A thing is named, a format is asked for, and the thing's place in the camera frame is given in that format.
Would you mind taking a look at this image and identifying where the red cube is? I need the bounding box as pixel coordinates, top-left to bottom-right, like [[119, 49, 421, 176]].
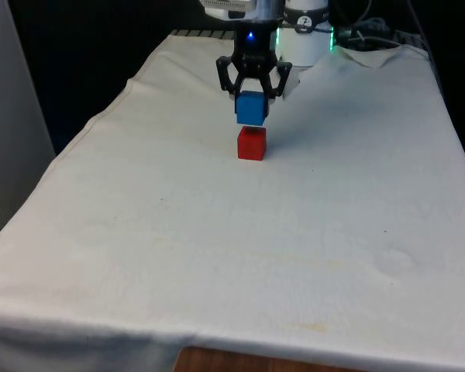
[[236, 128, 267, 161]]

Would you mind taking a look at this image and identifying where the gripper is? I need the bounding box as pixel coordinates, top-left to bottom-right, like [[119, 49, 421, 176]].
[[215, 19, 294, 117]]

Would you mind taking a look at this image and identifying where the grey cable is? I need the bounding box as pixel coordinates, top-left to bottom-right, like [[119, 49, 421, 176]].
[[405, 0, 436, 59]]

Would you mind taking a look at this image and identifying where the blue cube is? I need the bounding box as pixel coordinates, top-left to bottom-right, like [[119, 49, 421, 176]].
[[235, 90, 267, 126]]

